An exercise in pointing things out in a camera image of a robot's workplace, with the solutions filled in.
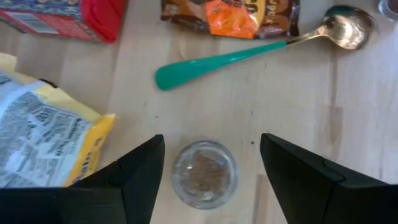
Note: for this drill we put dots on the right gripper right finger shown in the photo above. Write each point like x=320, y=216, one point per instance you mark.
x=326, y=196

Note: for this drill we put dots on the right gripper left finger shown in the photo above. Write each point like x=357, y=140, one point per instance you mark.
x=93, y=202

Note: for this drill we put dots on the yellow Maruchan ramen pack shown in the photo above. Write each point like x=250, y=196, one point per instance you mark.
x=40, y=137

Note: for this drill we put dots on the small glass spice jar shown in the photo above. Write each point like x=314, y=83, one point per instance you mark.
x=390, y=7
x=203, y=174

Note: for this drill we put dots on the brown orange snack pack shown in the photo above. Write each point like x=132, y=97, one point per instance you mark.
x=230, y=18

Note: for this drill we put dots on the patterned red-lidded tin with barcode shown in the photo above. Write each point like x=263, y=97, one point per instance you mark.
x=102, y=18

